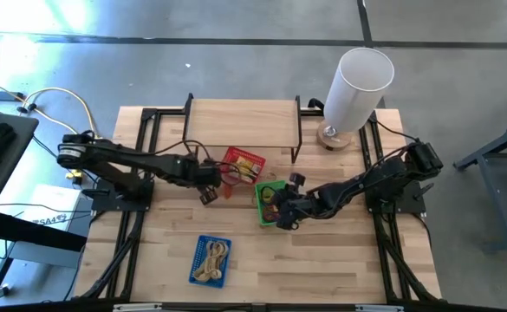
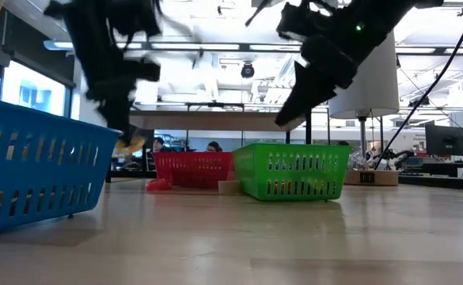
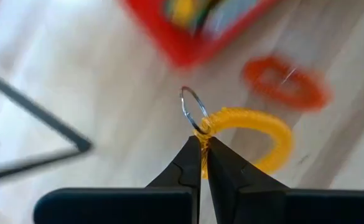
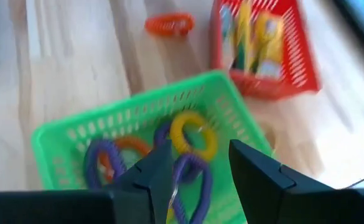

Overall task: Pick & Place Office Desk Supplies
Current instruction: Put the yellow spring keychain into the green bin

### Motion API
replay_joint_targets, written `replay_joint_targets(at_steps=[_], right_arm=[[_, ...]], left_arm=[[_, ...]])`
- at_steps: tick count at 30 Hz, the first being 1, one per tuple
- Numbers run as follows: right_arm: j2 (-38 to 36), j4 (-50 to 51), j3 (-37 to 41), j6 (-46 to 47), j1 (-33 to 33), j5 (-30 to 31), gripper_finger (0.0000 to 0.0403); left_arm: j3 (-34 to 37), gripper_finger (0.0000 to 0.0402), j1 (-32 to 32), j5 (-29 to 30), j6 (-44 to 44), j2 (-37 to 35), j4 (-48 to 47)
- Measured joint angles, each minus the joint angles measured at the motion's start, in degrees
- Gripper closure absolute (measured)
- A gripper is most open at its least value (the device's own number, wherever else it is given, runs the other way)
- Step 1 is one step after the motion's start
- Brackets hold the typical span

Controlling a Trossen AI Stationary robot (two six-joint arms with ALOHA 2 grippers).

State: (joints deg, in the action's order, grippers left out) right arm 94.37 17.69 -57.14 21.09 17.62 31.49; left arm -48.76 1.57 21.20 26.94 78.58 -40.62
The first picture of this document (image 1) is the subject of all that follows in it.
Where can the white shade table lamp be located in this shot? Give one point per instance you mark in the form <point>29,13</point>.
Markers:
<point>357,86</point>

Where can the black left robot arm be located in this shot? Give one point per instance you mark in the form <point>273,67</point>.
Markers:
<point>149,162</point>

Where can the black metal table frame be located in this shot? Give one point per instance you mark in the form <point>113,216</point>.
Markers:
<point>147,114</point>

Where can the blue plastic basket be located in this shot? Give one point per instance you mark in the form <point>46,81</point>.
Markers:
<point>197,245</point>

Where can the silver aluminium post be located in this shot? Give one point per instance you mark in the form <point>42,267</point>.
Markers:
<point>378,308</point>
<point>136,307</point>

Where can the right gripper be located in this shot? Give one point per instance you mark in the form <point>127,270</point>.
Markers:
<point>298,203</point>

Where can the red plastic basket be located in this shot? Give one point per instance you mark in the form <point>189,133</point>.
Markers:
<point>229,151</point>

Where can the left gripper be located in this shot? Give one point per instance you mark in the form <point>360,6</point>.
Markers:
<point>212,174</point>

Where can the blue metal workbench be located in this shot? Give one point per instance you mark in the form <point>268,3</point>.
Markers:
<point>495,145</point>

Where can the wooden shelf riser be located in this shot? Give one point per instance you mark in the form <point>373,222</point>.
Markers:
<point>242,125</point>

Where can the black castor wheel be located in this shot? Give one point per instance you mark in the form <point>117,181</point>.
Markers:
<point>2,291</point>

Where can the black floor plate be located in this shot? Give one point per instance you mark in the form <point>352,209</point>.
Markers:
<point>1,95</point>

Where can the green plastic basket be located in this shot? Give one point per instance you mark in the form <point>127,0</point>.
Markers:
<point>258,208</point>

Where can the white cardboard box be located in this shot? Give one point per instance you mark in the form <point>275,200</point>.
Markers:
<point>49,201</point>

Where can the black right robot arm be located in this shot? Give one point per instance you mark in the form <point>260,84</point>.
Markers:
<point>365,186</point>

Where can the dark grey side desk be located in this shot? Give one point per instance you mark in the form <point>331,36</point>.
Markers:
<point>14,130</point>

